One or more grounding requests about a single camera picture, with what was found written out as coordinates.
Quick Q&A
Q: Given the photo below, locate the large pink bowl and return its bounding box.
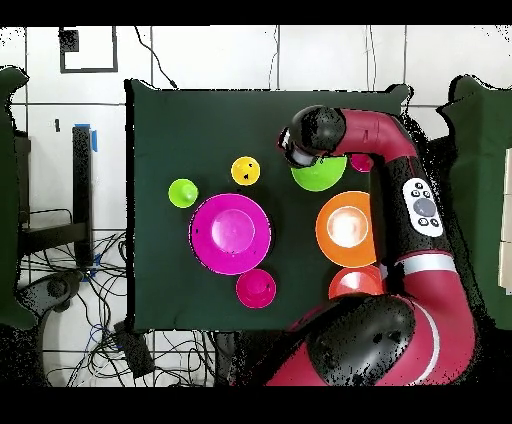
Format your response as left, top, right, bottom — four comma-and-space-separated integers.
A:
188, 192, 274, 276

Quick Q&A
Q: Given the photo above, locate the lime green bowl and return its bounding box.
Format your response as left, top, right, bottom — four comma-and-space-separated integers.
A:
290, 154, 348, 193

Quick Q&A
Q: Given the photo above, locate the large orange bowl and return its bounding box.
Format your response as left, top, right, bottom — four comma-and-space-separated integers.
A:
314, 190, 378, 269

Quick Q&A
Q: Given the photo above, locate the yellow cup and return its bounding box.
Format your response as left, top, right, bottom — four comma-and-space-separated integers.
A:
230, 155, 262, 187

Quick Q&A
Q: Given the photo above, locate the small red-pink bowl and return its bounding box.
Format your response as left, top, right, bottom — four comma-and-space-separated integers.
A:
235, 268, 278, 310

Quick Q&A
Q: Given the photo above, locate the lime green cup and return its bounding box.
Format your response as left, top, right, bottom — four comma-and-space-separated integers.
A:
167, 178, 200, 210

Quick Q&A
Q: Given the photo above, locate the dark green tablecloth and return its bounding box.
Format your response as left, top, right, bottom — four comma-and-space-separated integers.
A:
124, 78, 413, 334

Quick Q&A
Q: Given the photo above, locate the red-pink cup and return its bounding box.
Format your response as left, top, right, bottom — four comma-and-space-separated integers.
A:
349, 153, 376, 174

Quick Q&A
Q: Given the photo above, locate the red-orange bowl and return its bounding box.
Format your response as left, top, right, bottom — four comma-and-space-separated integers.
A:
328, 264, 386, 301

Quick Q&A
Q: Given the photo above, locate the blue tape strip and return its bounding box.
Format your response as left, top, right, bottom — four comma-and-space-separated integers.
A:
74, 122, 98, 153

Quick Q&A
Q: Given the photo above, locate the black floor box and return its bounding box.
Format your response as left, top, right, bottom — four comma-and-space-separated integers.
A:
112, 319, 156, 379

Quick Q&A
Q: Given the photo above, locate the black chair base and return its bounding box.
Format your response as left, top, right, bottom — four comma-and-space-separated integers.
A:
17, 269, 85, 321

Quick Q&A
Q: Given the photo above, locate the green cloth side table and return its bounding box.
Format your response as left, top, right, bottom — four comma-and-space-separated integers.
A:
0, 65, 38, 331
437, 75, 512, 331

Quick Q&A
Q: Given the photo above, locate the black cable with plug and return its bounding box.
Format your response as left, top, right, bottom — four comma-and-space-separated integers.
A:
133, 26, 179, 90

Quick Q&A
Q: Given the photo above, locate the black metal frame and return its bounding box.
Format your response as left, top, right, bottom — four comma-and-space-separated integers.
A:
15, 123, 95, 269

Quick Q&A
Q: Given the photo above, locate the thin grey cable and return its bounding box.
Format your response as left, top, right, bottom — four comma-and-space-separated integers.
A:
364, 26, 377, 92

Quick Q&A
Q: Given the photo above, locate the tangle of cables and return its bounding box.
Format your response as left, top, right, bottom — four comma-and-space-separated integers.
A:
17, 207, 217, 387

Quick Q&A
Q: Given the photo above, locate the black square floor frame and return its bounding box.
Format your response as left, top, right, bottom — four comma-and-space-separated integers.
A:
58, 26, 119, 74

